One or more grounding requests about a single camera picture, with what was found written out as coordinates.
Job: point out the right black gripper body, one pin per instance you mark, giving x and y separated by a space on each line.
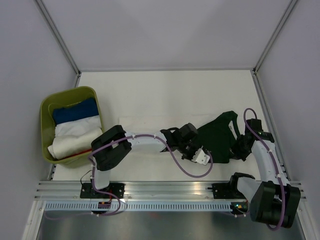
240 150

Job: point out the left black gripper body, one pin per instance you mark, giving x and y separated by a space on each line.
187 150

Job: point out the white green raglan t-shirt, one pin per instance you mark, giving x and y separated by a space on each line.
216 132

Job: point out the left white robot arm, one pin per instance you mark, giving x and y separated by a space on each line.
112 146

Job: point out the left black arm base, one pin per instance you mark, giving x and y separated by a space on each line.
87 191

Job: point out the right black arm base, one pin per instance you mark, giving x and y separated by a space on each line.
225 191

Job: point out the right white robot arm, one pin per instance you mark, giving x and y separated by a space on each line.
272 199

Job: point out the red item in bin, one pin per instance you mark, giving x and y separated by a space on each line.
80 153

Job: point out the blue folded t-shirt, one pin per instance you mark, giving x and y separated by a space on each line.
85 109

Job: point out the white rolled t-shirt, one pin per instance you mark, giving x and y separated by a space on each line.
74 137

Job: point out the olive green plastic bin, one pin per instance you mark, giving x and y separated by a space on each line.
63 99

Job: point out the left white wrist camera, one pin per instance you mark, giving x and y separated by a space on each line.
201 157

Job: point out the aluminium mounting rail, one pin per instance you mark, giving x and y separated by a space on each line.
133 190

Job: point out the white slotted cable duct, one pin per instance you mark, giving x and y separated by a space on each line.
215 206

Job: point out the right aluminium frame post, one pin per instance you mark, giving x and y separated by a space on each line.
276 32

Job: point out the aluminium frame post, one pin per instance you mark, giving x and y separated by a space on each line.
276 32
56 34

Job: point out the left aluminium frame post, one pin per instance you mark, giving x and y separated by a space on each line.
56 34

